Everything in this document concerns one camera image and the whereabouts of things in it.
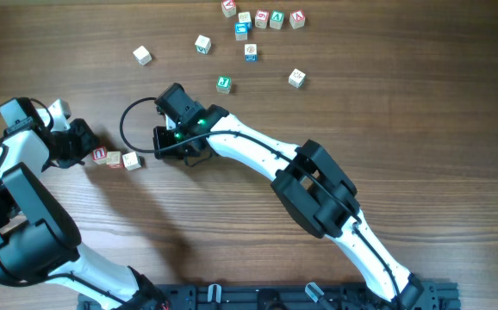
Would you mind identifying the plain wooden block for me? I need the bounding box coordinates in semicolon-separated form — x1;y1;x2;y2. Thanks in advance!
106;151;124;168
133;46;153;65

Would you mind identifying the wooden block green side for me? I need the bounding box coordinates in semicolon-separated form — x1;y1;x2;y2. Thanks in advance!
195;35;212;54

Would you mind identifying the red letter A block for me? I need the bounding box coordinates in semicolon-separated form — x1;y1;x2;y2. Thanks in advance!
289;9;306;29

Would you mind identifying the wooden block red side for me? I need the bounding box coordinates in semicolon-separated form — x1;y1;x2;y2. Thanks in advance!
91;146;108;164

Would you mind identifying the blue top wooden block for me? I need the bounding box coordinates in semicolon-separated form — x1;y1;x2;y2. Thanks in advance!
234;22;248;40

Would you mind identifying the black mounting rail base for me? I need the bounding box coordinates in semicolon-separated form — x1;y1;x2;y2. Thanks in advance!
76;282;464;310

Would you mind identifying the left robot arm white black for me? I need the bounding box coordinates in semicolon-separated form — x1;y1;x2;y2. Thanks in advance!
0;97;169;309

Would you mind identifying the red letter block top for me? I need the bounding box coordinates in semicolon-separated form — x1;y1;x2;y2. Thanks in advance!
221;0;237;18

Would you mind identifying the wooden block faint picture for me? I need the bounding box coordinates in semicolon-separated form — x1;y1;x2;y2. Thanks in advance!
121;152;141;171

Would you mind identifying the green letter A block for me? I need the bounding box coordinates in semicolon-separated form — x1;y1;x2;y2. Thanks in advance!
269;10;284;29

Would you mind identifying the plain top block on blue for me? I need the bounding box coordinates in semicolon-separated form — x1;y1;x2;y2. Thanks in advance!
238;11;252;24

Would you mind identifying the red number nine block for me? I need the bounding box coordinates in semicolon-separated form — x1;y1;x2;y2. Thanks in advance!
254;9;270;29

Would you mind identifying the wooden block blue side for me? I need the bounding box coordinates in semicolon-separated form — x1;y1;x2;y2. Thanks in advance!
244;44;258;62

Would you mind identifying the wooden block star picture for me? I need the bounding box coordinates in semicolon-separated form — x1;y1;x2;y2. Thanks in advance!
288;69;306;89

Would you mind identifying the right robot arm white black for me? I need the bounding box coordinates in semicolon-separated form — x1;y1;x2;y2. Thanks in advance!
155;83;423;309

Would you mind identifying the wooden block circle picture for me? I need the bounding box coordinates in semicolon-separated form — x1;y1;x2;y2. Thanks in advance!
216;76;232;94

